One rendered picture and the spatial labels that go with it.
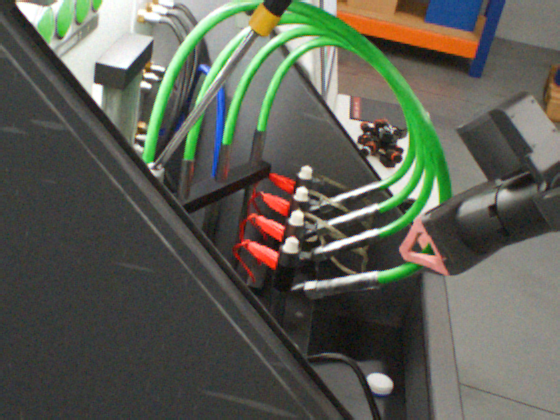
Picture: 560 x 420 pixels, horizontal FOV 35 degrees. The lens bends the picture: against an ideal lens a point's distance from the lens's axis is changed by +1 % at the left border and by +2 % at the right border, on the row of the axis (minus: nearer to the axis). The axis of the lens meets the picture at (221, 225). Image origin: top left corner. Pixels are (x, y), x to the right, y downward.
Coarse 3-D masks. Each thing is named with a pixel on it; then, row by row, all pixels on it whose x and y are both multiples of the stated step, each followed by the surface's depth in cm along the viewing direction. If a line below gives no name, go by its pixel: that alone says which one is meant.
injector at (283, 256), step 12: (288, 252) 111; (300, 252) 112; (276, 264) 113; (288, 264) 112; (276, 276) 113; (288, 276) 113; (276, 288) 114; (288, 288) 114; (300, 288) 114; (276, 300) 115; (276, 312) 116
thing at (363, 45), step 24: (240, 0) 95; (216, 24) 98; (336, 24) 90; (192, 48) 101; (360, 48) 89; (168, 72) 103; (384, 72) 89; (168, 96) 105; (408, 96) 88; (432, 144) 89; (408, 264) 95
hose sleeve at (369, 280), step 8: (368, 272) 98; (376, 272) 97; (328, 280) 101; (336, 280) 100; (344, 280) 99; (352, 280) 99; (360, 280) 98; (368, 280) 97; (376, 280) 97; (320, 288) 101; (328, 288) 101; (336, 288) 100; (344, 288) 99; (352, 288) 99; (360, 288) 98; (368, 288) 98
